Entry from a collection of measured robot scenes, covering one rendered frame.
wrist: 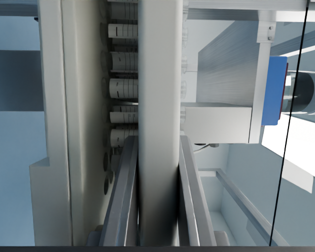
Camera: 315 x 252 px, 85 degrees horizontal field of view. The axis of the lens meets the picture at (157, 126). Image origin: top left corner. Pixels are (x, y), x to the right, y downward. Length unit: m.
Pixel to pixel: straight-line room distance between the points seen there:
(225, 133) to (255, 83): 0.15
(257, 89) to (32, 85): 0.70
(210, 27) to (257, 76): 3.49
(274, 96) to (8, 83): 0.84
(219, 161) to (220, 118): 4.00
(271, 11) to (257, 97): 0.20
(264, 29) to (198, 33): 3.38
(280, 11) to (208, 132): 0.32
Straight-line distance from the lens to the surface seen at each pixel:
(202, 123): 0.49
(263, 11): 0.51
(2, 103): 0.79
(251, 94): 0.55
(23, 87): 0.74
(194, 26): 3.92
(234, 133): 0.53
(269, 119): 0.61
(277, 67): 0.61
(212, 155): 4.36
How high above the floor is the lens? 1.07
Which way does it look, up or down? 2 degrees up
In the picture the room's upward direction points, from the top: 90 degrees clockwise
